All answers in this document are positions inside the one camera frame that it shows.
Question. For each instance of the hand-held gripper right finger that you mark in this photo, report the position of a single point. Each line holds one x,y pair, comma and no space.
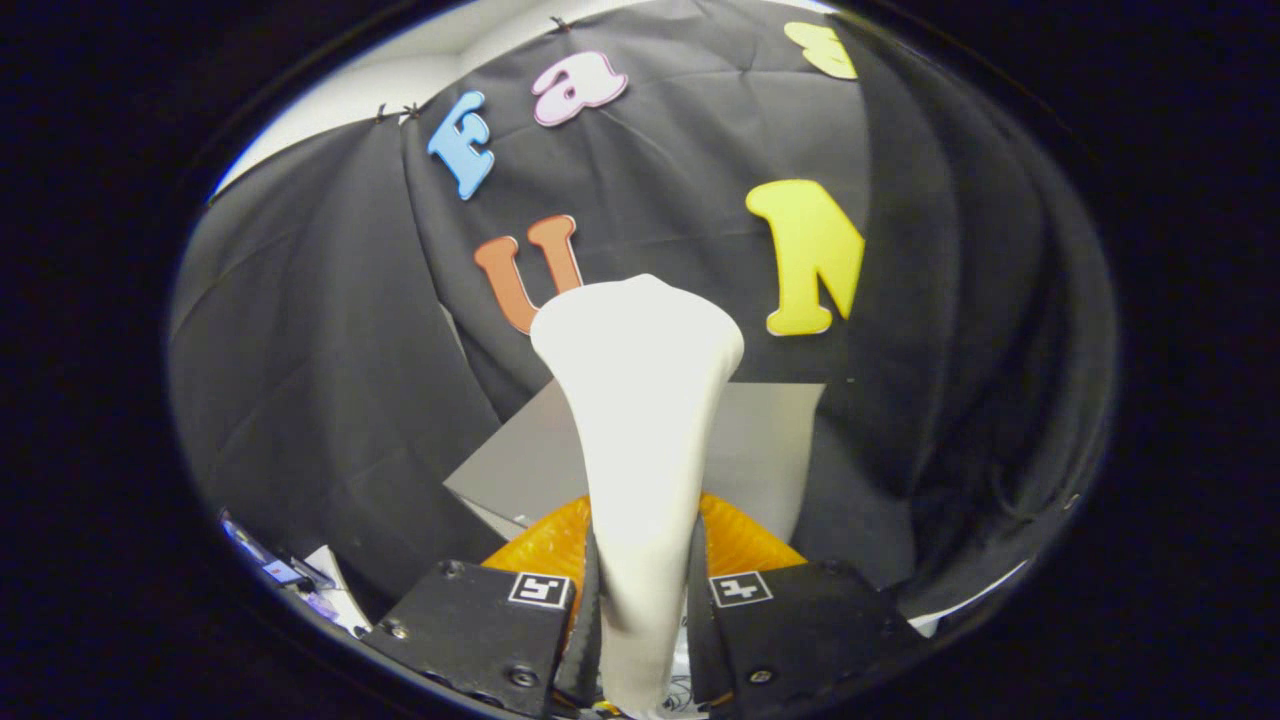
700,640

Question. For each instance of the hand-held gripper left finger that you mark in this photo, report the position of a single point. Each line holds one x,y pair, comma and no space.
585,640

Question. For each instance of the white garment steamer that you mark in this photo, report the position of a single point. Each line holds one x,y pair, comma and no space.
640,420

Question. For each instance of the grey drawer cabinet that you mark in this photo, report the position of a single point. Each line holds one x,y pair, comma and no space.
530,460

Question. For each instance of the colourful printed papers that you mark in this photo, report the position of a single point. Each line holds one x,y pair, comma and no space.
290,572

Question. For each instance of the black backdrop cloth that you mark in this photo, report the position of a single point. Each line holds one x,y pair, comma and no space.
320,350

